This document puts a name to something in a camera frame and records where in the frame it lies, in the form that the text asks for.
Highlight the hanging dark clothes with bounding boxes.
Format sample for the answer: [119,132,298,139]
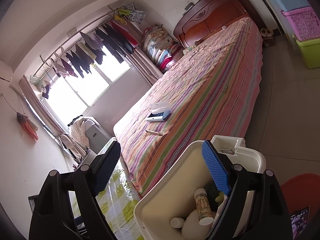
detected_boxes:
[51,20,139,78]

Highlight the white trash bin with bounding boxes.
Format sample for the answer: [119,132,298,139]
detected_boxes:
[133,134,267,240]

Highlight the white labelled bottle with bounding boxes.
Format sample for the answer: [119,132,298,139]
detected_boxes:
[194,188,215,226]

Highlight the red plastic stool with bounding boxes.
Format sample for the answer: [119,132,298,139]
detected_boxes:
[281,173,319,239]

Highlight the striped bed cover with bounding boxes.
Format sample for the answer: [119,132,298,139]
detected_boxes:
[113,17,263,196]

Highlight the grey air cooler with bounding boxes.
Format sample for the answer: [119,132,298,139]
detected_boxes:
[84,116,112,154]

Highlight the green plush toy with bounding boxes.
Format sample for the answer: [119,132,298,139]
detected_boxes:
[204,181,225,212]

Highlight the small white bottle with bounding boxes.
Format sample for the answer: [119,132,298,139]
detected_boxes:
[170,217,185,229]

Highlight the wooden headboard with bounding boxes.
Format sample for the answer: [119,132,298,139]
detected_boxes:
[173,0,266,48]

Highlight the beige garment on hook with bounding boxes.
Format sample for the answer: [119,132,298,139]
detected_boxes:
[60,133,86,163]

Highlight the dotted cloth on cooler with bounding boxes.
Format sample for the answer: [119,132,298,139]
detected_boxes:
[69,117,90,148]

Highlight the green checkered plastic tablecloth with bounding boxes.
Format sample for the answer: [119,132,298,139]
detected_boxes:
[96,161,143,239]

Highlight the white plush toy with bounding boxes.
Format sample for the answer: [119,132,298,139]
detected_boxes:
[181,210,210,240]

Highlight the window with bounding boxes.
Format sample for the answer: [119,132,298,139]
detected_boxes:
[46,47,130,126]

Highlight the stack of folded blankets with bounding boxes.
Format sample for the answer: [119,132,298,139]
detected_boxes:
[142,24,183,74]

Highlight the green plastic storage box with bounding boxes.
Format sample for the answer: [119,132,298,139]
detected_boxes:
[292,34,320,69]

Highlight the pencil on bed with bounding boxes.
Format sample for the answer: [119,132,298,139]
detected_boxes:
[145,129,163,136]

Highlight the purple plastic basket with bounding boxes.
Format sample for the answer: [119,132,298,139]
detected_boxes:
[281,7,319,41]

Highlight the pink curtain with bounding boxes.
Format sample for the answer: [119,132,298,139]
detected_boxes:
[18,76,65,138]

